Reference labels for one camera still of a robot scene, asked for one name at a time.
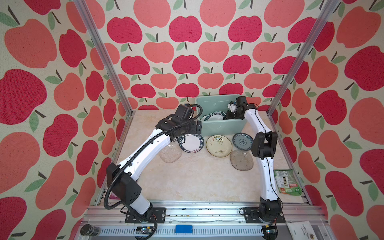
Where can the clear glass plate left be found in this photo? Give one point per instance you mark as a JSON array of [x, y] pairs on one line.
[[171, 153]]

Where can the green plastic bin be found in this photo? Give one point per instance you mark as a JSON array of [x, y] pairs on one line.
[[219, 103]]

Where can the left aluminium frame post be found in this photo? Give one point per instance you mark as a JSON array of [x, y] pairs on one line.
[[90, 24]]

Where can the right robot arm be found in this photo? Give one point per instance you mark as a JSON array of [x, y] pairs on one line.
[[263, 148]]

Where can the blue block on rail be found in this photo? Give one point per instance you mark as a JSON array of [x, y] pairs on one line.
[[183, 229]]

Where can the large green-red rim plate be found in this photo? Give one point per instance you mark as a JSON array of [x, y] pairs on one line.
[[214, 116]]

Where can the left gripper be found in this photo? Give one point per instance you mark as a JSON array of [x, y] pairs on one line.
[[193, 130]]

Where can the black cylinder lens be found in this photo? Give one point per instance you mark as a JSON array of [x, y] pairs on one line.
[[90, 230]]

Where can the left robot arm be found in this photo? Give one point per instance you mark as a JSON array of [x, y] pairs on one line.
[[123, 188]]

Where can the aluminium frame post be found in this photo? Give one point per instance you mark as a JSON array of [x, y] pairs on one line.
[[90, 24], [319, 24]]

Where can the green snack bag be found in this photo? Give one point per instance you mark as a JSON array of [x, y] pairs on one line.
[[286, 182]]

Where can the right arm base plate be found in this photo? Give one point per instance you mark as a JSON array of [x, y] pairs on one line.
[[263, 216]]

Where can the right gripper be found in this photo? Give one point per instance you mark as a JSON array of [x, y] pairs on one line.
[[228, 114]]

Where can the blue patterned small plate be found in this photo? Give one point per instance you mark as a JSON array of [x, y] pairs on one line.
[[243, 141]]

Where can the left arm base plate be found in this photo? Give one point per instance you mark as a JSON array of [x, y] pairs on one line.
[[157, 215]]

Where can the right aluminium frame post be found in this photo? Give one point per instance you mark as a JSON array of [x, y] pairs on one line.
[[319, 24]]

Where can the white paper sheet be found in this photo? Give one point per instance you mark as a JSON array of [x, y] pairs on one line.
[[302, 231]]

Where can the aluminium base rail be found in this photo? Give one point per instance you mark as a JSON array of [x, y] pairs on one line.
[[210, 221]]

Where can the cream floral plate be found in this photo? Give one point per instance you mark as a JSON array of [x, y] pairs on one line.
[[219, 146]]

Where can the grey glass plate right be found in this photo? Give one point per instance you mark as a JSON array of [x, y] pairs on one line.
[[241, 160]]

